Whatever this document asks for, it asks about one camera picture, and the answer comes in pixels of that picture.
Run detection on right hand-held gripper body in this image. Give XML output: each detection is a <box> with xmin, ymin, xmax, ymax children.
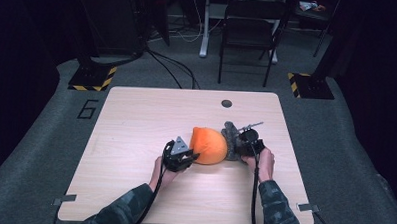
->
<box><xmin>234</xmin><ymin>119</ymin><xmax>268</xmax><ymax>159</ymax></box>

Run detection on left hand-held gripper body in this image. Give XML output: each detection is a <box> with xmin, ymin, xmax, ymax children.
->
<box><xmin>161</xmin><ymin>135</ymin><xmax>196</xmax><ymax>174</ymax></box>

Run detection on grey fuzzy cloth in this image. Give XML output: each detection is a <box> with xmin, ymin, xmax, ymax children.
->
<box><xmin>219</xmin><ymin>120</ymin><xmax>246</xmax><ymax>163</ymax></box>

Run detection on person's left hand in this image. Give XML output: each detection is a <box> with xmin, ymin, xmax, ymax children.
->
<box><xmin>149</xmin><ymin>155</ymin><xmax>183</xmax><ymax>193</ymax></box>

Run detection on person's right hand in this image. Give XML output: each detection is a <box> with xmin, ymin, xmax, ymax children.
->
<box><xmin>241</xmin><ymin>146</ymin><xmax>277</xmax><ymax>185</ymax></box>

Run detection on black yellow-striped stand base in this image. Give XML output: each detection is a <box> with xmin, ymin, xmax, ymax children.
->
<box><xmin>285</xmin><ymin>71</ymin><xmax>337</xmax><ymax>101</ymax></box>
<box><xmin>67</xmin><ymin>63</ymin><xmax>119</xmax><ymax>93</ymax></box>

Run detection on grey tape strip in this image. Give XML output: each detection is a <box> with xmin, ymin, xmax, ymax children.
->
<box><xmin>51</xmin><ymin>193</ymin><xmax>79</xmax><ymax>208</ymax></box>
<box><xmin>297</xmin><ymin>203</ymin><xmax>321</xmax><ymax>213</ymax></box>

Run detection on black folding chair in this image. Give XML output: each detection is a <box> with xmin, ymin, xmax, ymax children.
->
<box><xmin>216</xmin><ymin>0</ymin><xmax>293</xmax><ymax>89</ymax></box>

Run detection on white desk leg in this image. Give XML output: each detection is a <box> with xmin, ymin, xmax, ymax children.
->
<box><xmin>198</xmin><ymin>0</ymin><xmax>212</xmax><ymax>59</ymax></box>

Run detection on dark cabinet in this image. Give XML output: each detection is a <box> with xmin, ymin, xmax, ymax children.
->
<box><xmin>72</xmin><ymin>0</ymin><xmax>148</xmax><ymax>58</ymax></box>

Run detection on colourful clutter on dark table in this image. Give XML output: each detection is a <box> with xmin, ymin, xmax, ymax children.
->
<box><xmin>297</xmin><ymin>0</ymin><xmax>326</xmax><ymax>13</ymax></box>

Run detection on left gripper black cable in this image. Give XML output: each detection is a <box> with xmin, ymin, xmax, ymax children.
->
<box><xmin>128</xmin><ymin>139</ymin><xmax>175</xmax><ymax>224</ymax></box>

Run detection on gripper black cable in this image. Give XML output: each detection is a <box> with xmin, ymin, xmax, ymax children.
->
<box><xmin>128</xmin><ymin>139</ymin><xmax>175</xmax><ymax>224</ymax></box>
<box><xmin>247</xmin><ymin>139</ymin><xmax>264</xmax><ymax>224</ymax></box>

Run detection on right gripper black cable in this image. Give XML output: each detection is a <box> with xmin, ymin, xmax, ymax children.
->
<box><xmin>247</xmin><ymin>139</ymin><xmax>264</xmax><ymax>224</ymax></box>

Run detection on black floor cables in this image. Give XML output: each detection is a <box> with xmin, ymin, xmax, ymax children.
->
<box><xmin>142</xmin><ymin>47</ymin><xmax>204</xmax><ymax>91</ymax></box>

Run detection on white floor cables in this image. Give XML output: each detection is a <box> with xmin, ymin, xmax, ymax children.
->
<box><xmin>148</xmin><ymin>0</ymin><xmax>225</xmax><ymax>45</ymax></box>

